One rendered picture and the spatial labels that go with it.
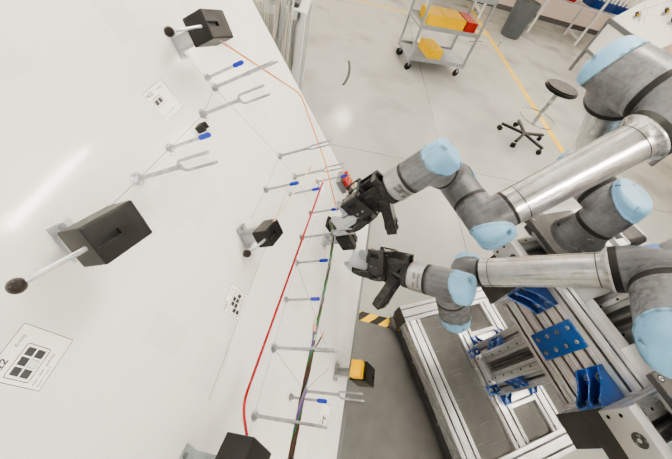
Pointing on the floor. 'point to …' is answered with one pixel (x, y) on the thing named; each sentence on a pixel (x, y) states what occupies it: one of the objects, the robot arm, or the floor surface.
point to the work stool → (544, 110)
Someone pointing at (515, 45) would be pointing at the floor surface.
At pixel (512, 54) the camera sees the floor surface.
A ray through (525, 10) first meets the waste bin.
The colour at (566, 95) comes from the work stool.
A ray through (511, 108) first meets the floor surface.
